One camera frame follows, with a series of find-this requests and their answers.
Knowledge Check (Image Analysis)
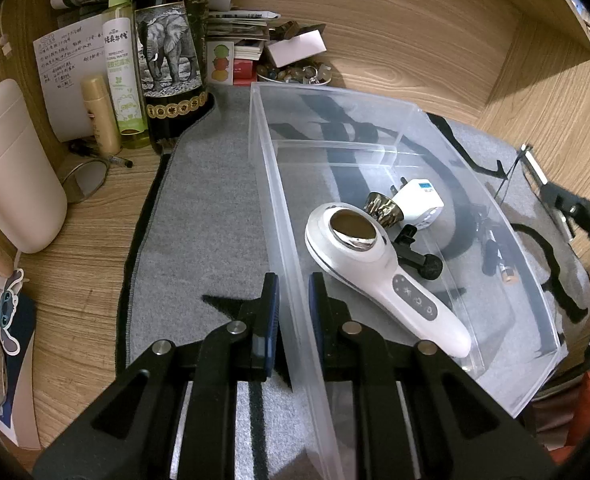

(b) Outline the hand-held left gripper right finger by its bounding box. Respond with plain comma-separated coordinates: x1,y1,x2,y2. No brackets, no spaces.
309,272,558,480

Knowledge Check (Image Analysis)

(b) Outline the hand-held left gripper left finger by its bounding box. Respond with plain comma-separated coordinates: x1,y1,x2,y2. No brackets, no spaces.
32,272,280,480

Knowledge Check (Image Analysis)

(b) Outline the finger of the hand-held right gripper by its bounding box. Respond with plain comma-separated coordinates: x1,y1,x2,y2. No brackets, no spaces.
519,142,590,256

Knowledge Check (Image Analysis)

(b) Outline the white handheld massager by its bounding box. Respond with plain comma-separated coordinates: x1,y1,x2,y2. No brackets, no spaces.
304,202,472,359

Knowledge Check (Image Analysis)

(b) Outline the black ball-head attachment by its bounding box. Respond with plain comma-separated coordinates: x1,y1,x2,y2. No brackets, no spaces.
394,224,442,281

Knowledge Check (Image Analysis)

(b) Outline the bronze fluted cap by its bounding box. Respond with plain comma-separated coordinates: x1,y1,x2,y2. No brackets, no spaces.
364,191,406,228

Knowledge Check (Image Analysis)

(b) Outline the clear plastic storage box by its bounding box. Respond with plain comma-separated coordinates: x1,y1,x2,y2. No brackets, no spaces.
249,82,566,480

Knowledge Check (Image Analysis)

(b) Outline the white plug adapter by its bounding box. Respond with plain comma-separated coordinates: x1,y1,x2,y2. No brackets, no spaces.
389,178,446,231

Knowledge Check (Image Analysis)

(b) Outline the grey mat with black letters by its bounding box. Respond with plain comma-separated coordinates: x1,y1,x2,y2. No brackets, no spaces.
116,85,590,480

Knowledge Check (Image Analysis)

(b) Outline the small oval mirror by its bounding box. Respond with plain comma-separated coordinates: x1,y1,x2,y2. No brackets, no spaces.
57,158,110,205

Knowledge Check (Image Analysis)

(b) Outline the black pen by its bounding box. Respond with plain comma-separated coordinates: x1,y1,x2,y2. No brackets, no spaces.
69,140,134,170

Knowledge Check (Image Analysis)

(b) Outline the bowl of stones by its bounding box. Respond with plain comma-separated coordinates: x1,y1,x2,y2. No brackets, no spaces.
256,62,334,87

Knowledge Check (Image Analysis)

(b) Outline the red box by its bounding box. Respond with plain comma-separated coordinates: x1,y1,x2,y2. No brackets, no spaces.
232,57,256,84

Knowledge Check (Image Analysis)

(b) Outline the fruit print card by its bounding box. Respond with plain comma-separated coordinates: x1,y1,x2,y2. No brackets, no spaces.
206,40,236,84

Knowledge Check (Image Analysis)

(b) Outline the small white card box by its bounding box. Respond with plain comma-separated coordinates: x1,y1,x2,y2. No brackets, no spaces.
266,30,326,66

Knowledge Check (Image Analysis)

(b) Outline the gold sunscreen bottle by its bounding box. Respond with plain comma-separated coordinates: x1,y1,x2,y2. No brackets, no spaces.
80,76,124,157

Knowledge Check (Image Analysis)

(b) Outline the blue cartoon sticker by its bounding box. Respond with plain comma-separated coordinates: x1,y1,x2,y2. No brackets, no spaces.
0,268,26,357

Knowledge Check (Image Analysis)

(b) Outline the green spray bottle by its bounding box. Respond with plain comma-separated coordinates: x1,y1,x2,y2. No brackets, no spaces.
102,0,152,150

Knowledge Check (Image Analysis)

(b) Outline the dark wine bottle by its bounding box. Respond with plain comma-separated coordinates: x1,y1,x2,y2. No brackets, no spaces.
132,0,216,156

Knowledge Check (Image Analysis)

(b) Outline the cream tumbler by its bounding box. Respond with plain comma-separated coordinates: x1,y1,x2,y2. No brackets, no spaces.
0,78,69,255

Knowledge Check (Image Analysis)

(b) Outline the stack of books and papers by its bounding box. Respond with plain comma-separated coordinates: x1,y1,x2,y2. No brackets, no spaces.
202,7,283,83

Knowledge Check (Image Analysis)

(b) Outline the white handwritten note paper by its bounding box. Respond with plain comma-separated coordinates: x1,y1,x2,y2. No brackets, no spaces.
33,14,126,143

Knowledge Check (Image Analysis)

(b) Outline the white charging cable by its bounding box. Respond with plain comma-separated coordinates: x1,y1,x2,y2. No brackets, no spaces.
0,0,16,57

